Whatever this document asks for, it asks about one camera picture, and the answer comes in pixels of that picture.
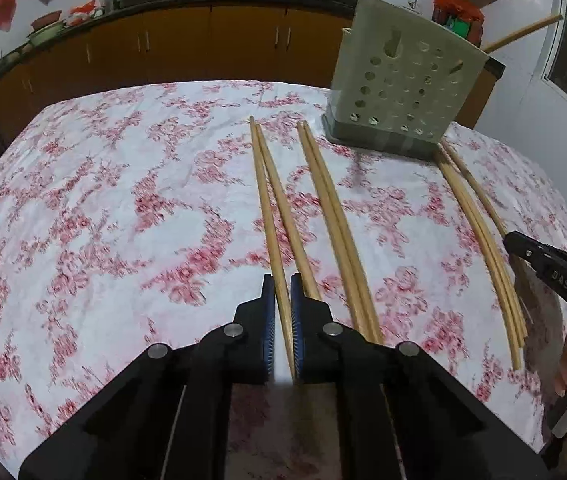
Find perforated grey chopstick holder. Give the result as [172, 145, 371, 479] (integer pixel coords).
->
[321, 0, 491, 161]

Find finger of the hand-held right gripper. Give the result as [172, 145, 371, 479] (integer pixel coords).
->
[503, 231, 567, 311]

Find red bag over bottles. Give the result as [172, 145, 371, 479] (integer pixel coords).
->
[432, 0, 485, 44]

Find red and white plastic bag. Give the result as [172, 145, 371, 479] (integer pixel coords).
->
[65, 0, 105, 26]

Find red basin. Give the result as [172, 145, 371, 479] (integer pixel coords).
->
[30, 10, 64, 31]

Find orange lower kitchen cabinets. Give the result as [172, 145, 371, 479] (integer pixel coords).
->
[0, 5, 495, 132]

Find black kitchen countertop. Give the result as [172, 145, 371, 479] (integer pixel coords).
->
[0, 0, 507, 92]

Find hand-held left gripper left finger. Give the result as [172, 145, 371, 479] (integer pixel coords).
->
[18, 273, 277, 480]

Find green basin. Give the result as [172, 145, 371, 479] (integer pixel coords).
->
[26, 25, 67, 47]

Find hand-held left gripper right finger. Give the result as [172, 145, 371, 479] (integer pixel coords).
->
[290, 272, 549, 480]

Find red floral tablecloth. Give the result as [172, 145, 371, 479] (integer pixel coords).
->
[0, 80, 567, 480]

